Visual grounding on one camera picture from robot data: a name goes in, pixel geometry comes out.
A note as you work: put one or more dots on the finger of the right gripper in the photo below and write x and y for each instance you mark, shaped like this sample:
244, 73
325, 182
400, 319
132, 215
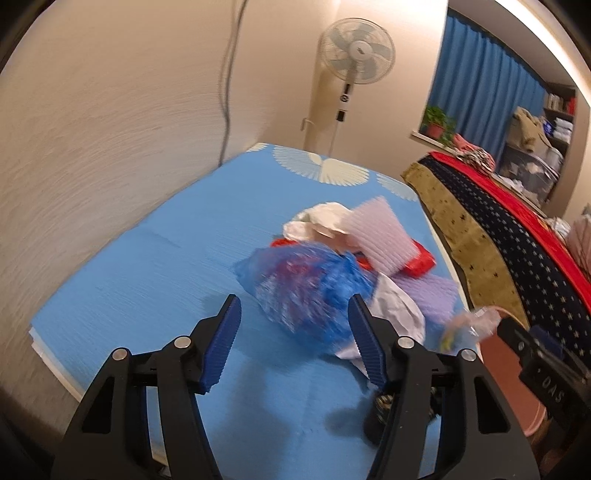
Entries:
563, 388

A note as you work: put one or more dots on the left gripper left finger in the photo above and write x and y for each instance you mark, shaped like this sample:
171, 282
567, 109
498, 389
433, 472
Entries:
139, 416

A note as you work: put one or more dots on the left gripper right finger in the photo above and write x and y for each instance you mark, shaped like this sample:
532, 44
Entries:
480, 436

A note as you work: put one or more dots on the clear plastic wrapper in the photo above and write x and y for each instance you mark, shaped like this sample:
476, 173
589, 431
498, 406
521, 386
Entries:
471, 326

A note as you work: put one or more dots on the purple foam sheet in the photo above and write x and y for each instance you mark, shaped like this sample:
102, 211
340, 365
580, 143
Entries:
435, 296

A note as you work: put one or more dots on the red plastic bag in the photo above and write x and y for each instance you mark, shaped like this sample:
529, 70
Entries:
418, 266

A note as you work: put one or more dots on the white paper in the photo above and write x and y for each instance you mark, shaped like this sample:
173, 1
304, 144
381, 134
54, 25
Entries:
389, 302

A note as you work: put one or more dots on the blue plastic bag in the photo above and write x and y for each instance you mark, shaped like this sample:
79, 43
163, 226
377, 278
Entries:
306, 287

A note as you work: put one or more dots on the white plastic bag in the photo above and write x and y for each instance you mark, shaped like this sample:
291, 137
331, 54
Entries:
321, 223

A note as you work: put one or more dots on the star patterned bed blanket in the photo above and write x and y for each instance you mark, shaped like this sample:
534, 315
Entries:
506, 254

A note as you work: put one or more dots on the blue patterned mattress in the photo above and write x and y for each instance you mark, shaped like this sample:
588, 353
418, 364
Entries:
278, 411

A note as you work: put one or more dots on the clear storage bin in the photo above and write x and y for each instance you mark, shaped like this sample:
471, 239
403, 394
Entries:
530, 173

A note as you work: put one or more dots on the striped clothing pile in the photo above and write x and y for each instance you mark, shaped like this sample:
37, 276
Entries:
473, 155

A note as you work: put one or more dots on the beige plush toy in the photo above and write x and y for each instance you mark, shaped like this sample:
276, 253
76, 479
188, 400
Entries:
527, 134

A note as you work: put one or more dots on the wooden shelf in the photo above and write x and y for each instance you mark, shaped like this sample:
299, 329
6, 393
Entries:
559, 114

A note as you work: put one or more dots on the potted green plant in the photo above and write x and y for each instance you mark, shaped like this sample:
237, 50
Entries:
437, 125

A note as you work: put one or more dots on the blue curtain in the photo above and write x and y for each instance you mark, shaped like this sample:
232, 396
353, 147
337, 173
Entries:
479, 83

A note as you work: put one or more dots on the white standing fan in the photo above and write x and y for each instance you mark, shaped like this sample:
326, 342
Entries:
352, 51

